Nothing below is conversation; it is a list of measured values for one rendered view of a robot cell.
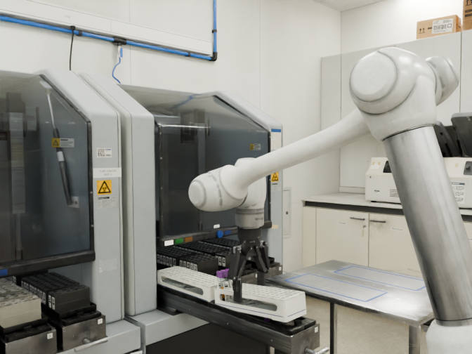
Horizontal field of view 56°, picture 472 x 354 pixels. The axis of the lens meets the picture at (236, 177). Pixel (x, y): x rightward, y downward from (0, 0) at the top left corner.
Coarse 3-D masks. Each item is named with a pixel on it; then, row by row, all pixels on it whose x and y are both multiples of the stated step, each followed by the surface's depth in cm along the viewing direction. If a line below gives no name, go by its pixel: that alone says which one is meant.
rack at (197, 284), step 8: (160, 272) 165; (168, 272) 165; (176, 272) 165; (184, 272) 165; (192, 272) 166; (160, 280) 165; (168, 280) 168; (176, 280) 158; (184, 280) 155; (192, 280) 154; (200, 280) 154; (208, 280) 154; (216, 280) 154; (176, 288) 158; (184, 288) 162; (192, 288) 164; (200, 288) 164; (208, 288) 147; (200, 296) 149; (208, 296) 147
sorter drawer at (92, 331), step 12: (96, 312) 137; (60, 324) 131; (72, 324) 130; (84, 324) 133; (96, 324) 135; (60, 336) 129; (72, 336) 130; (84, 336) 133; (96, 336) 135; (84, 348) 128
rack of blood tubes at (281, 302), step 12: (216, 288) 144; (228, 288) 143; (252, 288) 141; (264, 288) 139; (276, 288) 138; (216, 300) 144; (228, 300) 143; (252, 300) 140; (264, 300) 129; (276, 300) 126; (288, 300) 125; (300, 300) 129; (240, 312) 137; (252, 312) 133; (264, 312) 129; (276, 312) 126; (288, 312) 125; (300, 312) 128
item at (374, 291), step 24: (336, 264) 193; (288, 288) 163; (312, 288) 159; (336, 288) 159; (360, 288) 159; (384, 288) 158; (408, 288) 158; (336, 312) 201; (384, 312) 135; (408, 312) 135; (432, 312) 135; (336, 336) 201
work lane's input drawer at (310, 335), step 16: (160, 288) 164; (176, 304) 156; (192, 304) 150; (208, 304) 146; (208, 320) 144; (224, 320) 139; (240, 320) 134; (256, 320) 131; (272, 320) 133; (304, 320) 129; (256, 336) 129; (272, 336) 125; (288, 336) 121; (304, 336) 125; (288, 352) 121; (304, 352) 125; (320, 352) 123
